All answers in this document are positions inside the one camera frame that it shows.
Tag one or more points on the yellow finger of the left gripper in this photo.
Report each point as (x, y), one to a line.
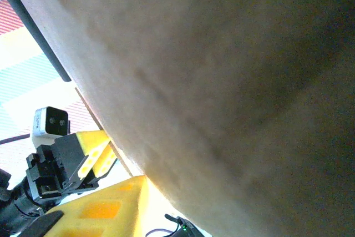
(72, 153)
(106, 162)

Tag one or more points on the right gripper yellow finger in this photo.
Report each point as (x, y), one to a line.
(97, 209)

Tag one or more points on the brown cardboard box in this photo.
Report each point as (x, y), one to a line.
(208, 81)

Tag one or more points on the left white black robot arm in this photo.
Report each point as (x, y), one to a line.
(14, 209)

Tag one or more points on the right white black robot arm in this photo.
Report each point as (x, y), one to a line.
(188, 227)

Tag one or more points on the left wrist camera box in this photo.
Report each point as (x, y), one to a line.
(55, 121)

